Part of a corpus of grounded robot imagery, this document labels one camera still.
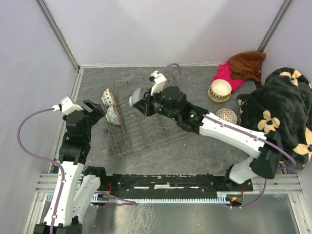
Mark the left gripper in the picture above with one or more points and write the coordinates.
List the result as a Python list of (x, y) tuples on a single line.
[(96, 114)]

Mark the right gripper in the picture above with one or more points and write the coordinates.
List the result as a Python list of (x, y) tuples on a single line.
[(145, 105)]

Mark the grey speckled bowl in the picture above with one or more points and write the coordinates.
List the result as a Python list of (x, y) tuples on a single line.
[(137, 95)]

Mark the grey wire dish rack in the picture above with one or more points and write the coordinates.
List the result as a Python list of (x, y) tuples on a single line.
[(137, 133)]

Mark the yellow dotted bowl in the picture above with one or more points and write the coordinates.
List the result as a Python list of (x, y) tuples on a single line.
[(217, 100)]

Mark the red lattice pattern bowl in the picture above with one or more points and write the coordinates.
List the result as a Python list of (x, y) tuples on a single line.
[(220, 88)]

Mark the multicolour scale pattern bowl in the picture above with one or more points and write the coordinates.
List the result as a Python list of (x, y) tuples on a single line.
[(228, 115)]

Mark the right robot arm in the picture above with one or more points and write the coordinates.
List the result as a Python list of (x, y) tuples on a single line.
[(263, 150)]

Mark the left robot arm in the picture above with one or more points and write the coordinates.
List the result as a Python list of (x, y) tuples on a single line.
[(76, 184)]

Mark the green diamond pattern bowl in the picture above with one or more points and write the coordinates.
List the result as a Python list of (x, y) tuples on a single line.
[(107, 97)]

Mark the red green dotted bowl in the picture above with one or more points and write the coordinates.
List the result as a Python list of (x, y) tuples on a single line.
[(113, 116)]

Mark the pink cloth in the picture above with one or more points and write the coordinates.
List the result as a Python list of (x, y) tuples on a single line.
[(224, 73)]

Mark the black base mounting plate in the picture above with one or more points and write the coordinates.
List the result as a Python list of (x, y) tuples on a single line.
[(131, 186)]

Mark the brown cloth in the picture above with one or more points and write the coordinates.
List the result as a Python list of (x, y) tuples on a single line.
[(246, 66)]

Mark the black floral blanket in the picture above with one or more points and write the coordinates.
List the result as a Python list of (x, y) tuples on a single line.
[(283, 104)]

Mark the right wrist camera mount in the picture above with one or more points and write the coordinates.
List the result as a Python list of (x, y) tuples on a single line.
[(159, 81)]

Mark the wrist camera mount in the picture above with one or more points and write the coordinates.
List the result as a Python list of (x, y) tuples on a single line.
[(67, 106), (159, 81)]

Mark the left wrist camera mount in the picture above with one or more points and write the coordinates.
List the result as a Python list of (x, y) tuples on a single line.
[(67, 106)]

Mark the light blue cable duct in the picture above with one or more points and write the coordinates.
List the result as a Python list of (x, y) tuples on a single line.
[(220, 199)]

